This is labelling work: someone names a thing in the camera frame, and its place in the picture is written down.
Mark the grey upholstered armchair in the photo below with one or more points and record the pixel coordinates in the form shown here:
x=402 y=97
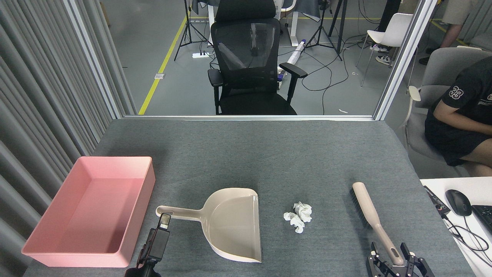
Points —
x=442 y=69

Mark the person's forearm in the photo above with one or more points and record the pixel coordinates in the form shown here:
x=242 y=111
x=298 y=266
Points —
x=469 y=113

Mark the silver table rail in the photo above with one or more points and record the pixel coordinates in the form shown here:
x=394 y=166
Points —
x=246 y=117

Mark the person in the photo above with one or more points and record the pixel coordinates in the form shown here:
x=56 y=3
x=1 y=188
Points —
x=388 y=15
x=469 y=92
x=457 y=11

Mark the grey pleated curtain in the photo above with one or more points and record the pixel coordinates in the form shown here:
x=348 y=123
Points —
x=38 y=77

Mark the white plastic chair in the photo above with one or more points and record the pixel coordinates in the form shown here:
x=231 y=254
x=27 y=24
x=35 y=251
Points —
x=392 y=32

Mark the black computer mouse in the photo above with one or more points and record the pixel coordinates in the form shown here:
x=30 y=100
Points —
x=458 y=202

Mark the black tripod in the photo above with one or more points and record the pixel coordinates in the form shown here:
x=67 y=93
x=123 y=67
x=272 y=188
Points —
x=322 y=23
x=188 y=27

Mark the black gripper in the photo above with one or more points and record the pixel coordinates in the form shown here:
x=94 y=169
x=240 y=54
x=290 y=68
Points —
x=144 y=272

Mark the black keyboard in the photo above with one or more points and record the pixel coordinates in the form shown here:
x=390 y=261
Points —
x=485 y=217

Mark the white roll with blue caps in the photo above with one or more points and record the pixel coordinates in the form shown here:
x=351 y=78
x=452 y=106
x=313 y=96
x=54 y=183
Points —
x=295 y=54

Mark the beige brush with black bristles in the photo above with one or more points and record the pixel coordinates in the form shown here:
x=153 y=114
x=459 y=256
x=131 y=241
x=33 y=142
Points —
x=365 y=204

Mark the silver post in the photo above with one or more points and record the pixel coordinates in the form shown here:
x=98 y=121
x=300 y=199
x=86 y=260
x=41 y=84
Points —
x=92 y=57
x=403 y=61

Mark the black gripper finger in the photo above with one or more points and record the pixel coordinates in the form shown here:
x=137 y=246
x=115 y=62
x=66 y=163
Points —
x=374 y=267
x=419 y=269

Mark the black controller with red button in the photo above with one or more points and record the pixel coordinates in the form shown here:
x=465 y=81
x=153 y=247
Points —
x=436 y=200

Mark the beige plastic dustpan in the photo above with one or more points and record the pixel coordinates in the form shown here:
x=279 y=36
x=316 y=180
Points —
x=234 y=227

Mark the white paper ball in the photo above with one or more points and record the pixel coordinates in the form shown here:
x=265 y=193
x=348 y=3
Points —
x=303 y=211
x=295 y=222

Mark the pink plastic bin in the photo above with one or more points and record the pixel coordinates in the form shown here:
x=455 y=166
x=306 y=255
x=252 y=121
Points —
x=96 y=200

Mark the grey floor socket plate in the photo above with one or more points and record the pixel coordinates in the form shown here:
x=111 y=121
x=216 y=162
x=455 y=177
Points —
x=159 y=76

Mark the white power strip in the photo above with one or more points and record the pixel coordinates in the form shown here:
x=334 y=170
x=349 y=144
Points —
x=200 y=55

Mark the black mesh office chair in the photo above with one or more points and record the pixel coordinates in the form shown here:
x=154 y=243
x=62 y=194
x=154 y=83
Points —
x=246 y=50

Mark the white side table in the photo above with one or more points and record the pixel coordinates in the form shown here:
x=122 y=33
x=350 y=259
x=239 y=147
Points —
x=476 y=250

